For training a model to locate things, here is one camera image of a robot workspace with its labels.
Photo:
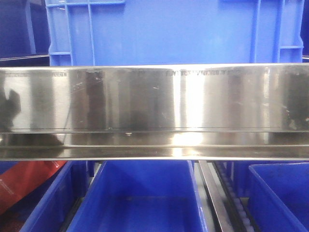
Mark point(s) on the roller track white wheels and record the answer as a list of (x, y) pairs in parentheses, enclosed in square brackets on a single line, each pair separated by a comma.
[(237, 210)]

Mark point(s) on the blue bin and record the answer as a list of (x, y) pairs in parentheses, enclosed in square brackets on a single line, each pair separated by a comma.
[(142, 196), (46, 208), (279, 197)]

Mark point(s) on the large blue crate upper shelf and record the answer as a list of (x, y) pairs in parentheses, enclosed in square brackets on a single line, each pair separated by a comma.
[(153, 32)]

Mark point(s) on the blue bin centre lower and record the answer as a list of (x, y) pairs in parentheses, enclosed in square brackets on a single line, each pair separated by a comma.
[(142, 196)]

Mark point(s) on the stainless steel shelf rail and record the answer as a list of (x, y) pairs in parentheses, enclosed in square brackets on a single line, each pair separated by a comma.
[(208, 112)]

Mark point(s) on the dark blue crate upper left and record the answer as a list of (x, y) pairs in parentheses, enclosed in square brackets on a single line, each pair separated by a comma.
[(23, 28)]

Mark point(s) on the steel divider rail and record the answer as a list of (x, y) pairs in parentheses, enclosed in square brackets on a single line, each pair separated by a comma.
[(217, 203)]

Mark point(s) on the blue bin left lower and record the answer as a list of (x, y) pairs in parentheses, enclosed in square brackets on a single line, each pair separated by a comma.
[(46, 208)]

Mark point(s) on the red packet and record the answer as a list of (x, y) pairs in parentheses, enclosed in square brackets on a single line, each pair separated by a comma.
[(23, 178)]

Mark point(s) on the blue bin right lower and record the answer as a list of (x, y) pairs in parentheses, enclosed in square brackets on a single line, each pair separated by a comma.
[(279, 197)]

